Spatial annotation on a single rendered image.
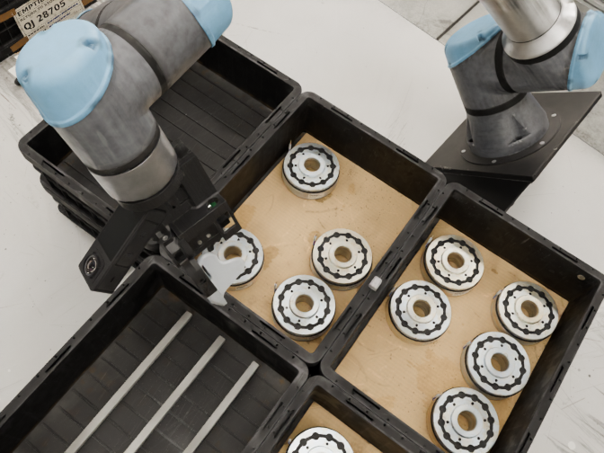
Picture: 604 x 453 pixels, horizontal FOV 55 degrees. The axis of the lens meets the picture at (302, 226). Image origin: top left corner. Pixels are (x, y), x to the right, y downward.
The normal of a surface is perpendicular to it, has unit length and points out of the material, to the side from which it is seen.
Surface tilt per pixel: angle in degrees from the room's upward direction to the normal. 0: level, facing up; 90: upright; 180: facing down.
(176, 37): 49
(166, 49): 57
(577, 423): 0
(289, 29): 0
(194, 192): 71
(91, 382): 0
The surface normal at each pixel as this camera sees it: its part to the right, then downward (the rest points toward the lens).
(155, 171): 0.73, 0.43
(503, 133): -0.33, 0.37
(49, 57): -0.25, -0.57
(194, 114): 0.08, -0.43
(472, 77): -0.63, 0.66
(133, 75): 0.62, 0.11
